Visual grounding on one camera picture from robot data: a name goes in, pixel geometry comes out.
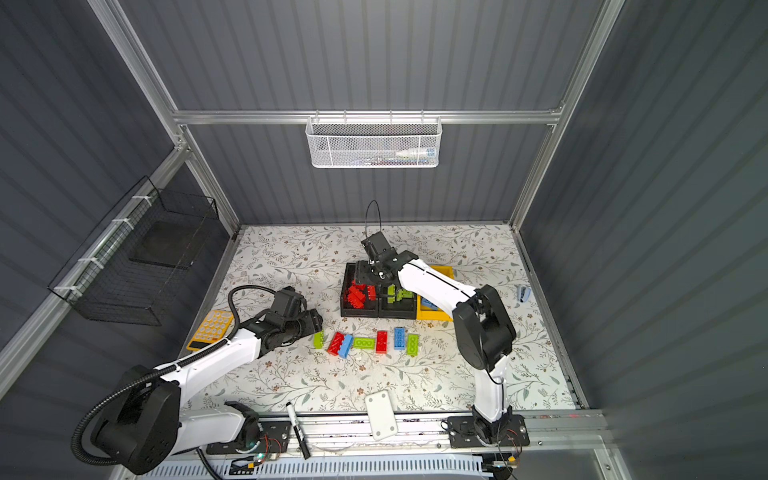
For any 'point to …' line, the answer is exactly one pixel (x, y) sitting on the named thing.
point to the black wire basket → (134, 265)
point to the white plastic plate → (381, 414)
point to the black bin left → (371, 307)
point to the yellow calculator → (212, 328)
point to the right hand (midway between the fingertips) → (365, 273)
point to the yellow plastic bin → (435, 315)
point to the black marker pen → (302, 442)
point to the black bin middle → (402, 309)
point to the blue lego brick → (433, 306)
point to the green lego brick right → (391, 292)
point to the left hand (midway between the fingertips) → (317, 324)
